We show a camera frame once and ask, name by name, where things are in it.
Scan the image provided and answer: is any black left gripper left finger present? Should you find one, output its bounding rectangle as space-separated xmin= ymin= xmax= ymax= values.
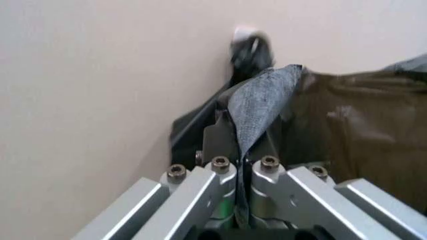
xmin=70 ymin=109 xmax=240 ymax=240

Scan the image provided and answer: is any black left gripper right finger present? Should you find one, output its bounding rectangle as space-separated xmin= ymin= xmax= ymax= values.
xmin=246 ymin=126 xmax=427 ymax=240

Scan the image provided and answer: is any dark translucent garbage bag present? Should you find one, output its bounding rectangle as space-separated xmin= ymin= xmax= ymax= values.
xmin=168 ymin=53 xmax=427 ymax=230

